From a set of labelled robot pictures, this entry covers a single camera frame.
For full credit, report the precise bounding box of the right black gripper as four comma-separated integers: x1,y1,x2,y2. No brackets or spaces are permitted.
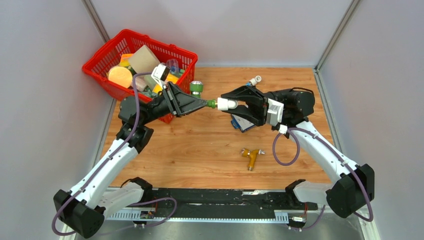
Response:
220,85,291,127

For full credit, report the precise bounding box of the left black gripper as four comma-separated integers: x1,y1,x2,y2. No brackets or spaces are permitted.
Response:
140,81,209,126

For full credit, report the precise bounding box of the green water faucet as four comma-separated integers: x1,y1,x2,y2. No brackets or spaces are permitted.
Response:
189,80,218,109

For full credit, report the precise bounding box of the white pipe elbow fitting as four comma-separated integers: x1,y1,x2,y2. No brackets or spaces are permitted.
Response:
216,97,238,111

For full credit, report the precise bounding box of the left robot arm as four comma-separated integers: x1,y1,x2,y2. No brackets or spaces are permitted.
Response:
51,82,208,238

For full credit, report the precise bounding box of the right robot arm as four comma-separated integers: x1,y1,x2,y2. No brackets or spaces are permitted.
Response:
217,85,375,222

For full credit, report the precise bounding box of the razor blister pack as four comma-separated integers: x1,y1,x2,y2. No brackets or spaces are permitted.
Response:
230,114,255,133

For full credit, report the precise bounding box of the blue faucet with white fitting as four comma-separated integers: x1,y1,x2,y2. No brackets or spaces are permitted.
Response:
246,75,262,87

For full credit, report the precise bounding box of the pale green soap bar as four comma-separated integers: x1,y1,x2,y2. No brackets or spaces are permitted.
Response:
143,74,157,91

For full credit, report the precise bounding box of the pink wrapped soap bar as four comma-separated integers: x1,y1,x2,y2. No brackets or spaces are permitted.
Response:
130,75,148,92

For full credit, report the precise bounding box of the yellow brass faucet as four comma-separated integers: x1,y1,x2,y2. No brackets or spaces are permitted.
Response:
240,148,265,171

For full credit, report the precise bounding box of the brown cardboard box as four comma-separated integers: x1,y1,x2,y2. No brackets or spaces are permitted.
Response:
128,45,161,74

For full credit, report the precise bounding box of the orange round sponge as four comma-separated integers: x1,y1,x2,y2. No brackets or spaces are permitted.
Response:
107,66,133,88

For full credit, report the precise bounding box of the orange packet in basket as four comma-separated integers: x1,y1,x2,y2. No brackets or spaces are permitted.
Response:
118,53,133,68

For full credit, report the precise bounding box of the red plastic shopping basket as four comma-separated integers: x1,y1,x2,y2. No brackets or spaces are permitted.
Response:
82,29,199,124

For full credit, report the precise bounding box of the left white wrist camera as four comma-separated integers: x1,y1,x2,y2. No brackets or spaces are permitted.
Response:
151,63,170,88

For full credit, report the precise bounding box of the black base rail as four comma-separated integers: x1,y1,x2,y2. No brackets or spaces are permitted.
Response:
144,188,318,219

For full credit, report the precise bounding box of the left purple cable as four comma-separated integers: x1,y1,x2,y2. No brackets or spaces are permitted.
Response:
51,72,179,237

